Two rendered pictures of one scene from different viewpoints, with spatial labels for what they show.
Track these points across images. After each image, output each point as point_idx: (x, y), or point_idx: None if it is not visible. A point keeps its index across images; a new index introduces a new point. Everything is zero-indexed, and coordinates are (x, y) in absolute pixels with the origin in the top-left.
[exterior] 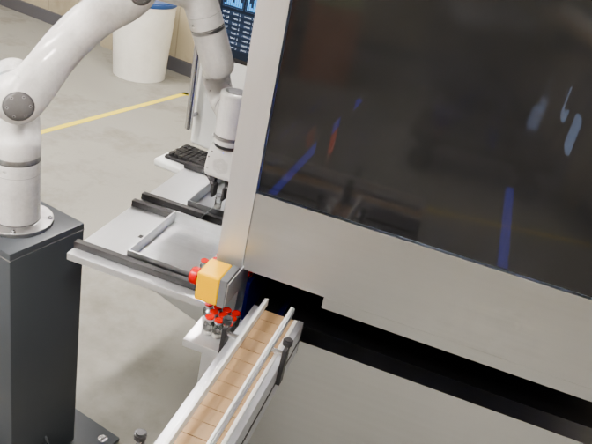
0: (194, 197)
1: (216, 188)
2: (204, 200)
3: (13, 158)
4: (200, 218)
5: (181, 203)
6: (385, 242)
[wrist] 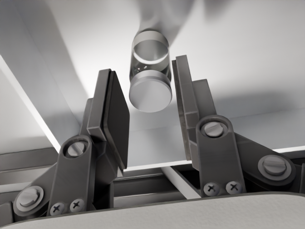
0: (59, 132)
1: (117, 120)
2: (55, 33)
3: None
4: (179, 191)
5: (25, 114)
6: None
